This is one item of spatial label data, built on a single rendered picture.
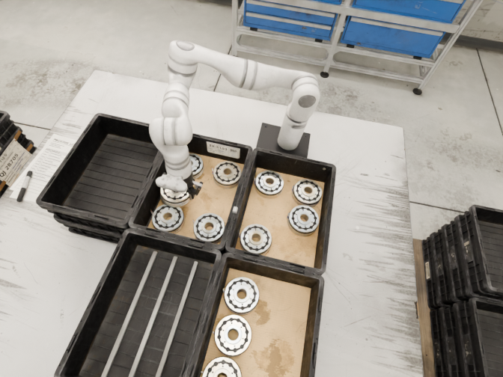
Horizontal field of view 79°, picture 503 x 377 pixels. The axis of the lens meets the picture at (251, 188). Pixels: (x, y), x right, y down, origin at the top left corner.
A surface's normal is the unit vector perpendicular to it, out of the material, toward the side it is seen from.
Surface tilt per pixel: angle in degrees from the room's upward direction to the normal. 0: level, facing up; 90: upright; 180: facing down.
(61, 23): 0
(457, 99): 0
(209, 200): 0
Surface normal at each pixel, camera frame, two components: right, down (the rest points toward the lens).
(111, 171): 0.06, -0.51
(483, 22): -0.20, 0.83
